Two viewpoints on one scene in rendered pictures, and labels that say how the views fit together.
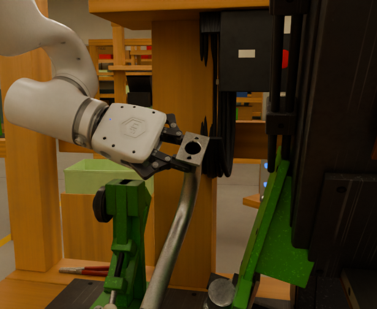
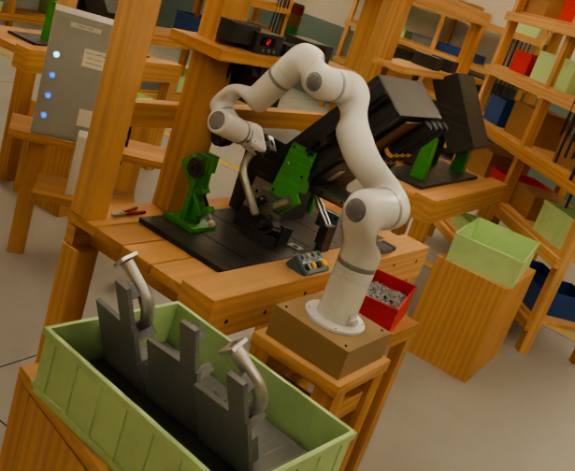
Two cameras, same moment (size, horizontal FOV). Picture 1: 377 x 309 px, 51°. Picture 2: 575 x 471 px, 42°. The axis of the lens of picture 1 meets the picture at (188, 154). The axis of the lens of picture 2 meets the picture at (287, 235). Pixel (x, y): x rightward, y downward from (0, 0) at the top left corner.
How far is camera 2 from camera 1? 2.52 m
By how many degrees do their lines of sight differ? 68
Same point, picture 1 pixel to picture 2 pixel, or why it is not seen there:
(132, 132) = (259, 137)
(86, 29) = not seen: outside the picture
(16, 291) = (122, 231)
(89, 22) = not seen: outside the picture
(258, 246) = (303, 182)
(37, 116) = (236, 132)
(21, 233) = (99, 192)
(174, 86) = (210, 92)
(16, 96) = (231, 121)
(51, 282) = (122, 222)
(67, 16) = not seen: outside the picture
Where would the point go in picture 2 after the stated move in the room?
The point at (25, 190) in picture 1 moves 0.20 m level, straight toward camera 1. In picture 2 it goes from (111, 160) to (169, 178)
